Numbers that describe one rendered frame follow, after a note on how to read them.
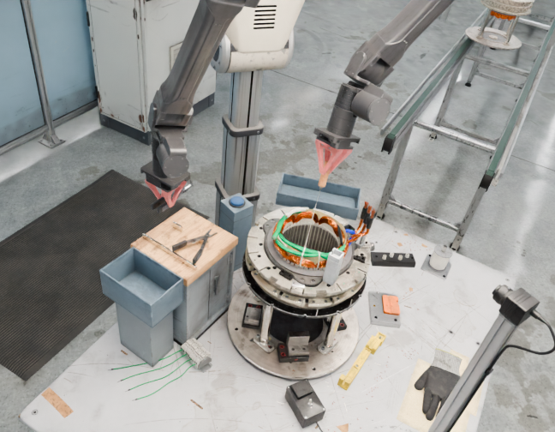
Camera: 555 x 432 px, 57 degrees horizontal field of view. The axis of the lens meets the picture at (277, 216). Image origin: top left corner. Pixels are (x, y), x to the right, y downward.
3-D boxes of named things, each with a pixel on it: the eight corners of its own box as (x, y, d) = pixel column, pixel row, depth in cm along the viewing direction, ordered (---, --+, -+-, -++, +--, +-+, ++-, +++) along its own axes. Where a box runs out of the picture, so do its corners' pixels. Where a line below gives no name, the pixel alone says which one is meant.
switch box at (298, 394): (302, 429, 128) (306, 417, 124) (283, 396, 134) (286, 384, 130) (323, 419, 130) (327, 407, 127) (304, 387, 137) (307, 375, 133)
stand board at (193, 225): (187, 287, 124) (187, 280, 123) (130, 250, 131) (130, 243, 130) (237, 243, 138) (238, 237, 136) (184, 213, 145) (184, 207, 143)
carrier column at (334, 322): (329, 351, 144) (343, 302, 131) (321, 345, 145) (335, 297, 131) (333, 345, 146) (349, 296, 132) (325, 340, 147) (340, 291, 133)
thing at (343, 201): (343, 254, 178) (361, 188, 160) (340, 276, 170) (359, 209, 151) (272, 239, 179) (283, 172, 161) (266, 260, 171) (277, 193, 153)
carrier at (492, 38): (488, 25, 384) (504, -18, 364) (532, 45, 360) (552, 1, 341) (453, 31, 365) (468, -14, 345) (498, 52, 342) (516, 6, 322)
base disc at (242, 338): (314, 407, 131) (315, 405, 131) (199, 327, 146) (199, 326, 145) (380, 314, 157) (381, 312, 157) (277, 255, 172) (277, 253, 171)
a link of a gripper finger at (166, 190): (169, 217, 123) (167, 186, 116) (146, 204, 125) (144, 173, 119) (187, 203, 127) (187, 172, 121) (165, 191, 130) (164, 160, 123)
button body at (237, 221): (247, 265, 169) (253, 205, 152) (229, 273, 165) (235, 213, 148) (234, 252, 172) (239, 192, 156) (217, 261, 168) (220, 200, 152)
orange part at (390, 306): (399, 315, 157) (400, 314, 157) (383, 314, 157) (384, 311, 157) (396, 298, 163) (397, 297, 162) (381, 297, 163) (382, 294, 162)
